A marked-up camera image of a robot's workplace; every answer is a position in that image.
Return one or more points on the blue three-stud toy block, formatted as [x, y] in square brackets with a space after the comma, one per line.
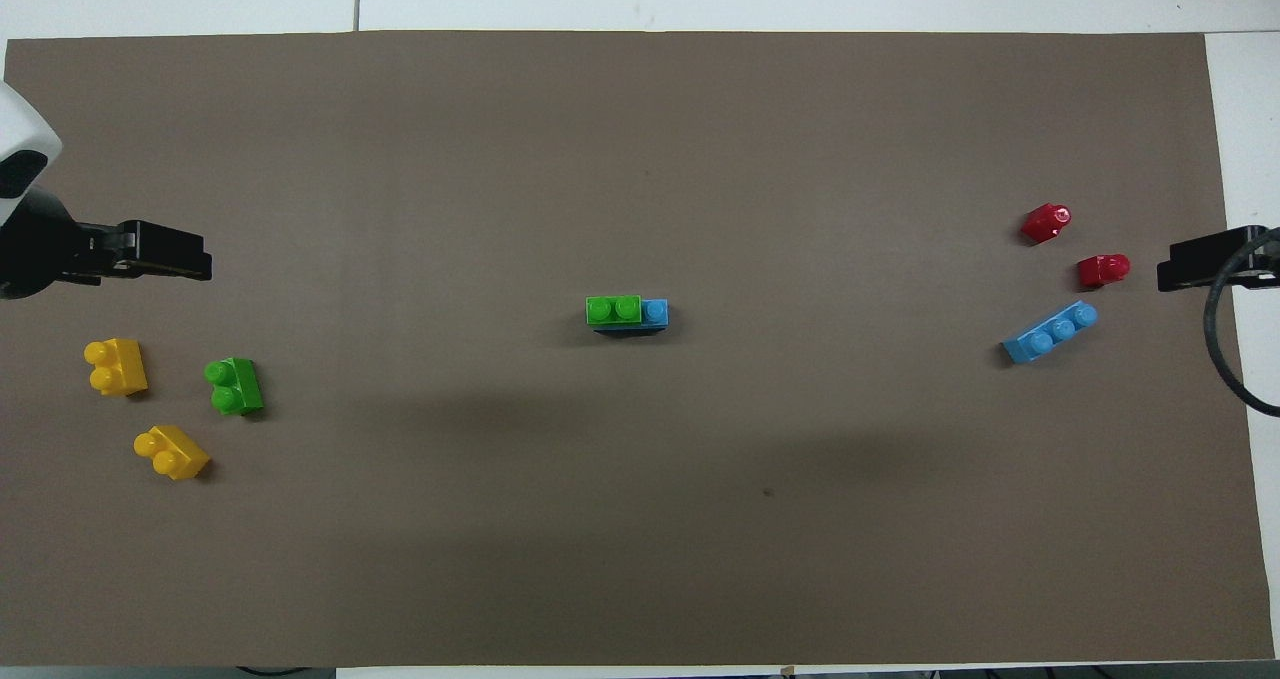
[655, 313]
[1050, 332]

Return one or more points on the green two-stud toy block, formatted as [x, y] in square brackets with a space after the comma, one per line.
[238, 387]
[612, 309]

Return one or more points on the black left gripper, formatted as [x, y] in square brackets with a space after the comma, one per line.
[40, 249]

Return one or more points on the yellow two-stud toy block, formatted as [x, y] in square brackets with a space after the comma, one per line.
[120, 367]
[174, 453]

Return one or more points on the brown paper table mat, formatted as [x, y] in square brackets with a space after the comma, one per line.
[640, 159]

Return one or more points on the red one-stud toy block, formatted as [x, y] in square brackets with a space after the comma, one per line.
[1101, 271]
[1044, 223]

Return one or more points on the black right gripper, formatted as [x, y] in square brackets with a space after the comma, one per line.
[1264, 264]

